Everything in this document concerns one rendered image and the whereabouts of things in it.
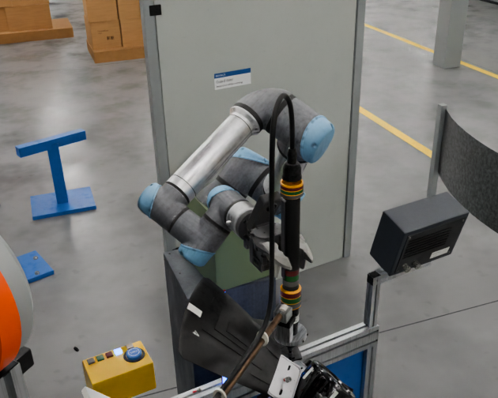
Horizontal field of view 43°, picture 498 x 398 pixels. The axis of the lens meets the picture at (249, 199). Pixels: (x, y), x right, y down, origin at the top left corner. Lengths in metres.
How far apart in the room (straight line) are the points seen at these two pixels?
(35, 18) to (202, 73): 7.42
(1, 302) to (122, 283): 3.39
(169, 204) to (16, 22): 8.97
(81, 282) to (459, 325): 2.19
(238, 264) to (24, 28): 8.64
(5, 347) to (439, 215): 1.63
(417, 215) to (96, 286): 2.38
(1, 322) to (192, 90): 2.60
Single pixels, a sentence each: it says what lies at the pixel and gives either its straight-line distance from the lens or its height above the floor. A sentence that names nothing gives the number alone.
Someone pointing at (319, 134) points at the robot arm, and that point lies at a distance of 1.56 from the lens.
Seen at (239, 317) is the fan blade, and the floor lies 1.36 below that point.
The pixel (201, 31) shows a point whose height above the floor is 1.53.
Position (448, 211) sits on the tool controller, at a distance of 2.02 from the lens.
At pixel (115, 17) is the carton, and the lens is 8.67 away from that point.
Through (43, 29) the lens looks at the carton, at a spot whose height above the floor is 0.14.
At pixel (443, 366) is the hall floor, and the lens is 3.32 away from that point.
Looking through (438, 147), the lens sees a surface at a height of 0.71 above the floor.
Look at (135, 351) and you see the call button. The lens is 1.69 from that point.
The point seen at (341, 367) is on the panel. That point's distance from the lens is 2.14.
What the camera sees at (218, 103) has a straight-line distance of 3.12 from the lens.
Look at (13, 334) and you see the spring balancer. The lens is 0.52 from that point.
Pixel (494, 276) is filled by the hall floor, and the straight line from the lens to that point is 4.04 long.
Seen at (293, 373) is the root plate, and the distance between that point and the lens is 1.35.
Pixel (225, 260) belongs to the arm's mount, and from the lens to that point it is 1.95.
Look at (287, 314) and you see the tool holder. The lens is 1.27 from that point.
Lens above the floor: 2.17
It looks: 28 degrees down
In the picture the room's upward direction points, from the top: 1 degrees counter-clockwise
